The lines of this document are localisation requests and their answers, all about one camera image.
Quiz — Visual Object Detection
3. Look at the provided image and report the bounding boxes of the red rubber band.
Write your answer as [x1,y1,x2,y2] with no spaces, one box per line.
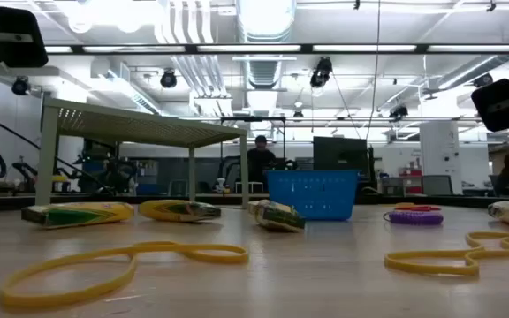
[393,204,443,213]

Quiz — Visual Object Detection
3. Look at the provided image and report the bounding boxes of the red storage drawers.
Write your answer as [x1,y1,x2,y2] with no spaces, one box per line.
[398,166,423,195]

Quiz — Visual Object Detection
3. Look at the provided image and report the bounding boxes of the silver air duct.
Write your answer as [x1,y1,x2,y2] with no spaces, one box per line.
[235,0,298,89]

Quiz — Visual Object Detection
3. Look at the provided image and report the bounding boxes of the black monitor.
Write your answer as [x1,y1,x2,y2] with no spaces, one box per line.
[312,135,369,171]

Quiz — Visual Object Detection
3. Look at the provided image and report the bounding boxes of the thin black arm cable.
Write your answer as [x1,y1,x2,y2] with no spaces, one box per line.
[0,104,108,192]

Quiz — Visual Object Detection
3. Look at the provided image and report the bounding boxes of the blue storage cabinet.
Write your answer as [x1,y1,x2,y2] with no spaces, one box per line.
[135,159,159,196]

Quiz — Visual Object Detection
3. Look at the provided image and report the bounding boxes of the blue plastic basket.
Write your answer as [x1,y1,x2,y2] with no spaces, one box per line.
[264,169,361,222]

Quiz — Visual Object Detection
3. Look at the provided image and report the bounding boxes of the green perforated metal shelf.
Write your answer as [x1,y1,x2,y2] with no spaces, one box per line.
[34,97,250,209]

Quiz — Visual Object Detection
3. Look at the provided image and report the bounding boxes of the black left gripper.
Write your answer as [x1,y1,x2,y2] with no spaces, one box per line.
[0,6,49,68]

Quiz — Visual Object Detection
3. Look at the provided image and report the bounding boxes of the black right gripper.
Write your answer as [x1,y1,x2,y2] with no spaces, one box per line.
[470,78,509,133]

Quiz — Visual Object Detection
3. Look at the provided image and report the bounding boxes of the white square column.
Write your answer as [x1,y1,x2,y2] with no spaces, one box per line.
[419,120,462,196]

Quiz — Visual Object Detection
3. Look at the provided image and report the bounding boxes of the purple coil wristband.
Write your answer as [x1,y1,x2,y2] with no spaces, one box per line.
[382,209,444,226]

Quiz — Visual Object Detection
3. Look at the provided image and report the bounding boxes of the black ceiling spotlight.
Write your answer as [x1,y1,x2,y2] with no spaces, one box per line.
[473,72,494,88]
[159,68,179,89]
[309,56,334,88]
[11,76,31,96]
[389,103,410,121]

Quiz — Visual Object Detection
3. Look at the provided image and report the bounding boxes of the black ceiling light rail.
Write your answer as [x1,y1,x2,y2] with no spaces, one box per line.
[44,42,509,56]

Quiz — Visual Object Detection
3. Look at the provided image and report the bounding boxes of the black aluminium table frame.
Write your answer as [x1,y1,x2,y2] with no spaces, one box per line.
[0,193,509,214]

